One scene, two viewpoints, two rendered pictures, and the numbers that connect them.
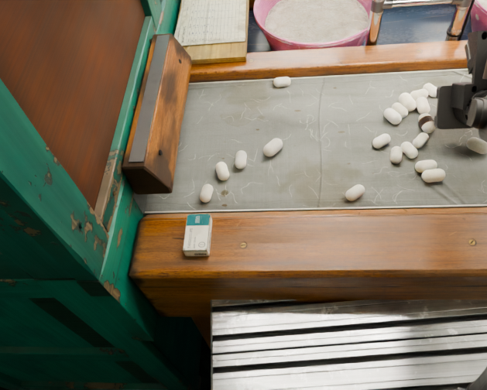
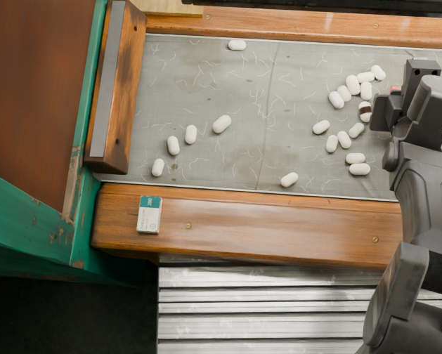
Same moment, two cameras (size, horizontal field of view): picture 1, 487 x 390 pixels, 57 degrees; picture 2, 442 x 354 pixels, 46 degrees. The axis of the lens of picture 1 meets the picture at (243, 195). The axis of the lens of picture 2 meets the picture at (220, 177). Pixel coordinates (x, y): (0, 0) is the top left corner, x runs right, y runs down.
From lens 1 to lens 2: 0.34 m
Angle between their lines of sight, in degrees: 19
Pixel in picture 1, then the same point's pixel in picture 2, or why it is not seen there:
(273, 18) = not seen: outside the picture
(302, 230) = (239, 216)
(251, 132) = (202, 102)
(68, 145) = (43, 173)
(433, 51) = (388, 28)
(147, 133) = (105, 126)
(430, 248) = (340, 241)
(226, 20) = not seen: outside the picture
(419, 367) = (319, 324)
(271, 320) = (208, 278)
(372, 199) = (303, 185)
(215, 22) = not seen: outside the picture
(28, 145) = (20, 210)
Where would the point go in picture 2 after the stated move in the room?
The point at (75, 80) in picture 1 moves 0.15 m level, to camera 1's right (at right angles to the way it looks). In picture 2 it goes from (45, 112) to (157, 98)
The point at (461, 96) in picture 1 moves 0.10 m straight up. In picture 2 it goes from (390, 115) to (410, 88)
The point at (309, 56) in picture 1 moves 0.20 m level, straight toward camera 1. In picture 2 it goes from (266, 19) to (254, 118)
